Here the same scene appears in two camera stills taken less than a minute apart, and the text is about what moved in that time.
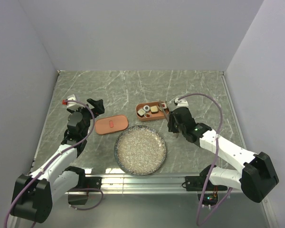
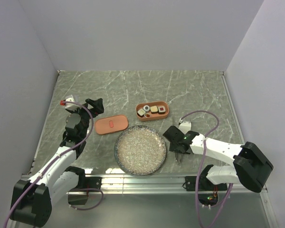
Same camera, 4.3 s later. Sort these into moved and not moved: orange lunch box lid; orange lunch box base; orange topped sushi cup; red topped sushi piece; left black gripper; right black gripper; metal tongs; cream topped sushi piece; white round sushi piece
Moved: metal tongs; red topped sushi piece; right black gripper
Not moved: orange lunch box lid; cream topped sushi piece; white round sushi piece; orange topped sushi cup; left black gripper; orange lunch box base
